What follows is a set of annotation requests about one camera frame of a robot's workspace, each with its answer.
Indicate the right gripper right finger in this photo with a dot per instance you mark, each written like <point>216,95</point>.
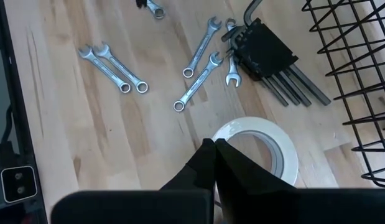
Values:
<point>248,186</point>

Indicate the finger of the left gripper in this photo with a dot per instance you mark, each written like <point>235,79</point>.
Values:
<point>141,3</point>

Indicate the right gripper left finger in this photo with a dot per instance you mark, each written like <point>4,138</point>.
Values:
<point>195,174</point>

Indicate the black hex key set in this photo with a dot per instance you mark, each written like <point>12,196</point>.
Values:
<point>263,49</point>

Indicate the white tape roll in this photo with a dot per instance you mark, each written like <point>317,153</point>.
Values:
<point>288,149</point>

